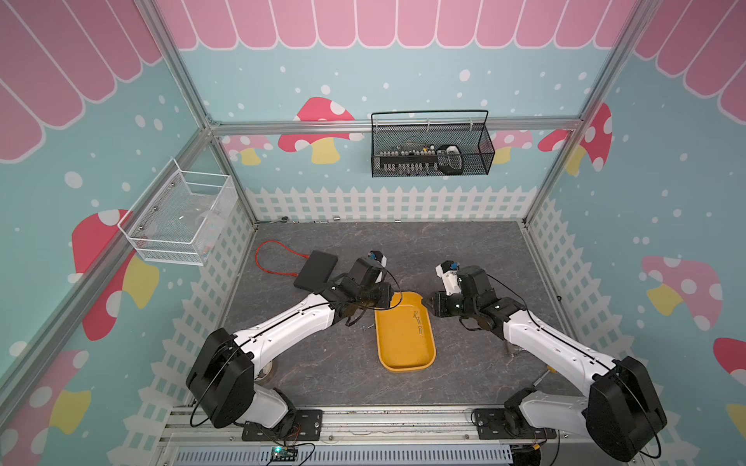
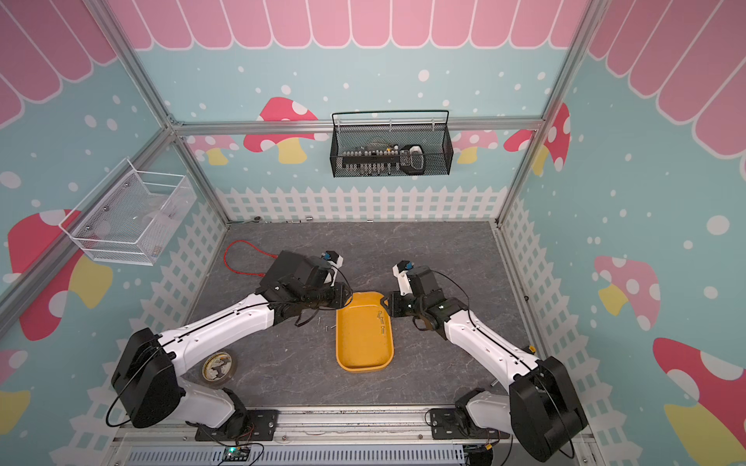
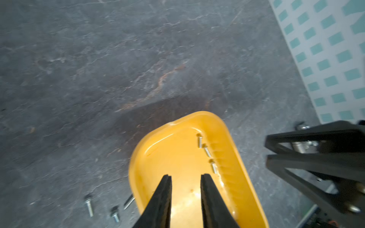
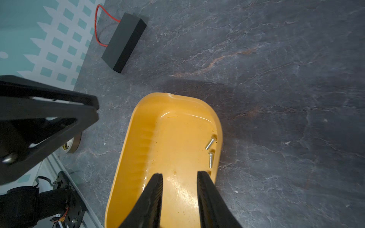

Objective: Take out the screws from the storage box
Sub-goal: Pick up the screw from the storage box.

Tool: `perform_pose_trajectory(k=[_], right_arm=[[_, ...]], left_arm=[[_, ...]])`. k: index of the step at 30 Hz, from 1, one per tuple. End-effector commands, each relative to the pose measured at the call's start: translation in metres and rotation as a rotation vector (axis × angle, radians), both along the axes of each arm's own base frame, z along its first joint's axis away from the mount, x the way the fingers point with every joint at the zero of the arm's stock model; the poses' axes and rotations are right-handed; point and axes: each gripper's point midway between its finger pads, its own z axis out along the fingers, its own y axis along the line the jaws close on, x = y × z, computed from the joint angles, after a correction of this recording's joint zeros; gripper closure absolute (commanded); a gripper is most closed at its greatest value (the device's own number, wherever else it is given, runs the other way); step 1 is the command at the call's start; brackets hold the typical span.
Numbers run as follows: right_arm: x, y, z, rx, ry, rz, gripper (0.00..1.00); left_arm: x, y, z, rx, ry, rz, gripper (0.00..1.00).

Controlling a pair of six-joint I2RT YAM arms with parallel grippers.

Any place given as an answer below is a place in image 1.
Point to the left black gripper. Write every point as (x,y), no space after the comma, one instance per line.
(385,299)

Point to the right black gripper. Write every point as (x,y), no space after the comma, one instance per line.
(437,302)

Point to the yellow plastic storage box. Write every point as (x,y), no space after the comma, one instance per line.
(405,339)

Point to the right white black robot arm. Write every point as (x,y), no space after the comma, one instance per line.
(617,405)

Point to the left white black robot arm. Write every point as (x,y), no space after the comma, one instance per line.
(223,377)

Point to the black rectangular box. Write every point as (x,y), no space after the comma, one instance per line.
(316,271)

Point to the black connector strip in basket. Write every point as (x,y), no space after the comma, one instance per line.
(405,164)

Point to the green lit circuit board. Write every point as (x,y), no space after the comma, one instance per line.
(283,454)

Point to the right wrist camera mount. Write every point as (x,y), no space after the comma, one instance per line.
(472,279)

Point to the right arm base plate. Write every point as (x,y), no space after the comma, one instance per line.
(502,424)

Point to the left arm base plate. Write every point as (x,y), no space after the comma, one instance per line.
(296,426)

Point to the black wire mesh basket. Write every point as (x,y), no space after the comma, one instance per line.
(460,138)

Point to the white wire basket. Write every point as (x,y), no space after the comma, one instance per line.
(181,217)

